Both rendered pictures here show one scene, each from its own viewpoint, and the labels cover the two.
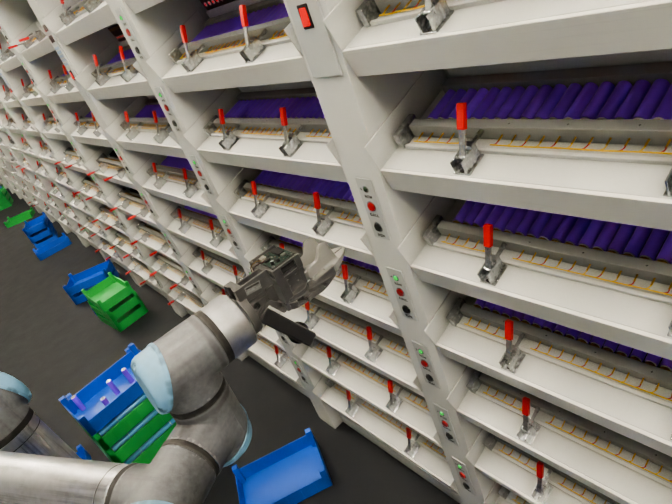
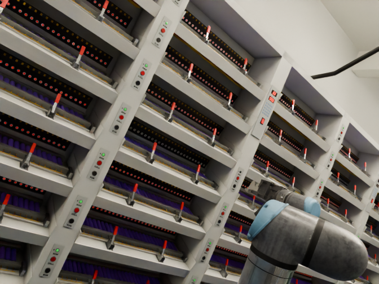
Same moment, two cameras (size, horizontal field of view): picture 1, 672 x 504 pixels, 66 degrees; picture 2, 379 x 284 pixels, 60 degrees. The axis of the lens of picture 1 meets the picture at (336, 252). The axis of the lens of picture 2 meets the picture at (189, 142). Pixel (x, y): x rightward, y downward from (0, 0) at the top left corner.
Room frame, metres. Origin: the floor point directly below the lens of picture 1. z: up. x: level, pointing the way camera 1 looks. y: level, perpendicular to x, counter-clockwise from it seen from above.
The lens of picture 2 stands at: (1.25, 1.54, 0.93)
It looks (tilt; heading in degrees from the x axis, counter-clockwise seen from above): 7 degrees up; 265
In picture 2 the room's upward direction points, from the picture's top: 24 degrees clockwise
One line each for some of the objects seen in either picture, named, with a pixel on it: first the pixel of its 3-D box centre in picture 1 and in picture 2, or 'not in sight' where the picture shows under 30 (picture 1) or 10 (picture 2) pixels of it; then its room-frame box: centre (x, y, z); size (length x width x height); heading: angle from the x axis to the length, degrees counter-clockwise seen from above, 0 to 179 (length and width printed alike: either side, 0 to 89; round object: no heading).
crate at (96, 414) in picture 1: (113, 386); not in sight; (1.52, 0.89, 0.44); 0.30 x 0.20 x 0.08; 127
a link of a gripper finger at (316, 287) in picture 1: (311, 284); not in sight; (0.72, 0.06, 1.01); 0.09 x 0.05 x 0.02; 120
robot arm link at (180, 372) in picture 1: (181, 363); (302, 207); (0.62, 0.26, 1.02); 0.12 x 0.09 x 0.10; 120
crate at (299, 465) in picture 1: (280, 475); not in sight; (1.24, 0.45, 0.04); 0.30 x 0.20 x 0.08; 97
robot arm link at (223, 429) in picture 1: (209, 423); not in sight; (0.61, 0.27, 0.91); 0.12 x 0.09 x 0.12; 151
